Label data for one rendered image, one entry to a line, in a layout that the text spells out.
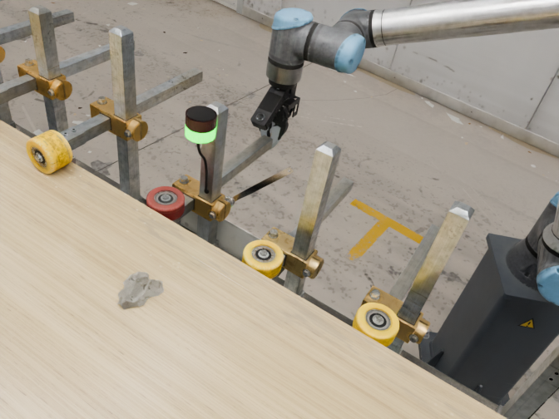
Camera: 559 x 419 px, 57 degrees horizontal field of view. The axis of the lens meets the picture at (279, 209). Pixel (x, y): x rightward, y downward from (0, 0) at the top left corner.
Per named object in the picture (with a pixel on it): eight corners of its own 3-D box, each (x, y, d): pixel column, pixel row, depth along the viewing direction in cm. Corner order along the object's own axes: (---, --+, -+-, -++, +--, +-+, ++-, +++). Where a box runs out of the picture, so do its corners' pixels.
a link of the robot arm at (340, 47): (372, 27, 121) (324, 13, 124) (359, 44, 113) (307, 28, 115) (362, 65, 128) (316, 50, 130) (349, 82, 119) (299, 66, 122)
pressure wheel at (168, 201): (164, 217, 120) (164, 179, 112) (190, 233, 117) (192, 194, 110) (139, 235, 114) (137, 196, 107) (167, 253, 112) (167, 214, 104)
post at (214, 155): (203, 259, 134) (215, 97, 103) (214, 266, 133) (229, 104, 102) (195, 267, 132) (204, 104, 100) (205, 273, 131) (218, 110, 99)
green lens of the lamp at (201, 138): (197, 122, 104) (198, 113, 102) (221, 134, 102) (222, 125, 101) (178, 134, 100) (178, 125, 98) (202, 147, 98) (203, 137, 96)
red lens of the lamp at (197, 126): (198, 111, 102) (199, 102, 101) (222, 124, 100) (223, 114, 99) (178, 123, 98) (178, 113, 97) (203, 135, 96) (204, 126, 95)
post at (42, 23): (66, 170, 148) (40, 2, 117) (75, 174, 147) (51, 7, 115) (56, 174, 146) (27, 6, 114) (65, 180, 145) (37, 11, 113)
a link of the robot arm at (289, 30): (308, 24, 115) (267, 12, 117) (299, 75, 123) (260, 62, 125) (321, 12, 122) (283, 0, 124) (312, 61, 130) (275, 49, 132)
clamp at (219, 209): (185, 189, 124) (185, 173, 121) (230, 214, 120) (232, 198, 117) (170, 201, 121) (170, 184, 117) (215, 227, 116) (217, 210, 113)
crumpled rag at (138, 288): (144, 267, 94) (144, 258, 93) (170, 288, 92) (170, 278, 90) (104, 293, 89) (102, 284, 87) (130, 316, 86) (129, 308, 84)
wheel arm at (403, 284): (426, 234, 129) (432, 221, 126) (438, 240, 128) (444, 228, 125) (350, 355, 99) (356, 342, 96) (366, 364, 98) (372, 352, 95)
